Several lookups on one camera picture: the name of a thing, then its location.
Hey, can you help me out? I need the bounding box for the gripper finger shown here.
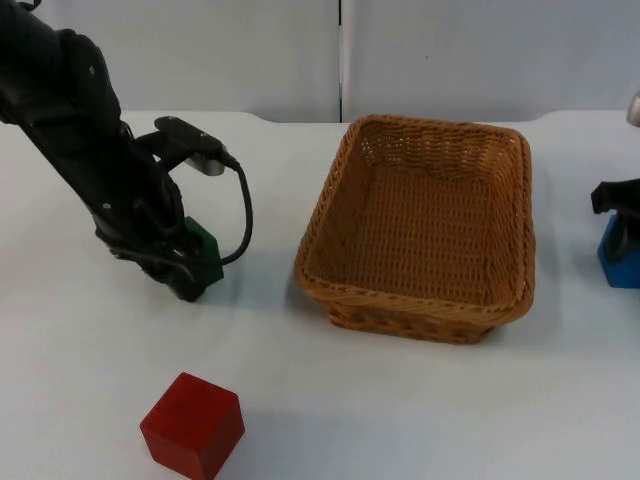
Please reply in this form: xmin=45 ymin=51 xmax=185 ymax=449
xmin=182 ymin=230 xmax=207 ymax=259
xmin=141 ymin=255 xmax=208 ymax=303
xmin=610 ymin=210 xmax=640 ymax=263

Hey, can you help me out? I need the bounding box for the green cube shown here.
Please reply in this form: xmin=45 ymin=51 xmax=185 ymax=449
xmin=181 ymin=215 xmax=225 ymax=297

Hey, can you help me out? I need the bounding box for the blue cube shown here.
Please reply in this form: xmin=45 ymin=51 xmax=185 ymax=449
xmin=596 ymin=211 xmax=640 ymax=290

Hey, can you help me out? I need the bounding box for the red cube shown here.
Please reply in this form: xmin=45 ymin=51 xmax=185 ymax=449
xmin=138 ymin=371 xmax=247 ymax=480

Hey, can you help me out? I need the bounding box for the pale brown wicker basket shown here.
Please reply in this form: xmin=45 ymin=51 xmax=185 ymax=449
xmin=294 ymin=113 xmax=538 ymax=346

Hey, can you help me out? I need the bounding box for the black cable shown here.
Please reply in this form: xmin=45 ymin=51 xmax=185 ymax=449
xmin=218 ymin=152 xmax=255 ymax=266

